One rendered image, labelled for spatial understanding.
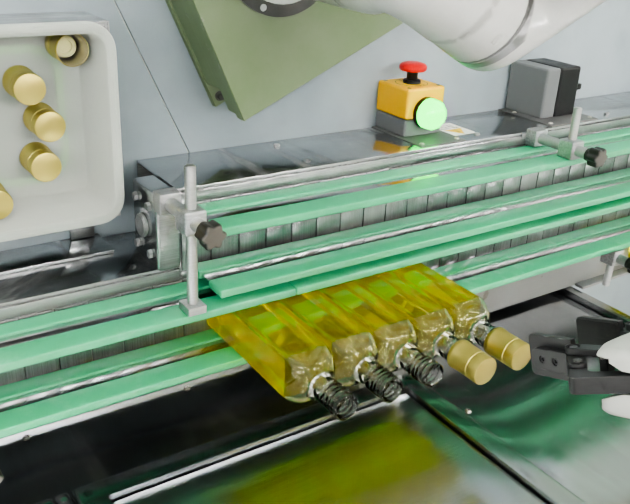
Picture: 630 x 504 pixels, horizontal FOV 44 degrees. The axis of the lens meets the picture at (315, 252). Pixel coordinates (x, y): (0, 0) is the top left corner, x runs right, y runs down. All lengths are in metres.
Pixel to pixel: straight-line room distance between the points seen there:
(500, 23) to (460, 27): 0.04
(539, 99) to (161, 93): 0.62
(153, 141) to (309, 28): 0.24
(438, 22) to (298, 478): 0.51
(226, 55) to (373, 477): 0.51
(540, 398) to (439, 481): 0.29
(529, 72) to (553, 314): 0.40
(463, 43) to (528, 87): 0.61
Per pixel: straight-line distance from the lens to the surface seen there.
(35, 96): 0.89
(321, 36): 1.00
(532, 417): 1.12
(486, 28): 0.73
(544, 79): 1.32
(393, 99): 1.15
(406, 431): 0.99
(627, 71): 1.63
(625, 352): 0.55
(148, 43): 0.99
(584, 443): 1.10
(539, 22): 0.76
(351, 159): 1.03
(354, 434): 0.98
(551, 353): 0.60
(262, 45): 0.96
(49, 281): 0.93
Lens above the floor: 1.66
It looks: 48 degrees down
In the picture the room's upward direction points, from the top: 124 degrees clockwise
